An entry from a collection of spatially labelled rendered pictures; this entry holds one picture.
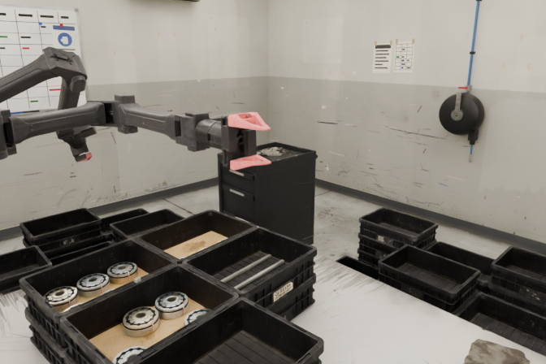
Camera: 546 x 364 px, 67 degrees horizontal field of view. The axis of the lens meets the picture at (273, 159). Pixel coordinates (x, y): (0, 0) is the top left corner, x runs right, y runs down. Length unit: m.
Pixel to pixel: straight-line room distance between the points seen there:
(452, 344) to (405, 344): 0.16
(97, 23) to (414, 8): 3.00
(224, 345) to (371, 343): 0.51
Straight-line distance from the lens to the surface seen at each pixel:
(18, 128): 1.08
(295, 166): 3.00
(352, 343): 1.49
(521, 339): 2.29
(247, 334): 1.30
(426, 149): 4.28
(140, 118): 1.12
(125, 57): 4.50
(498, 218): 4.18
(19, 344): 1.69
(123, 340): 1.34
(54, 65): 1.39
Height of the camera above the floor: 1.62
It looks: 15 degrees down
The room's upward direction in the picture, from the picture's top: straight up
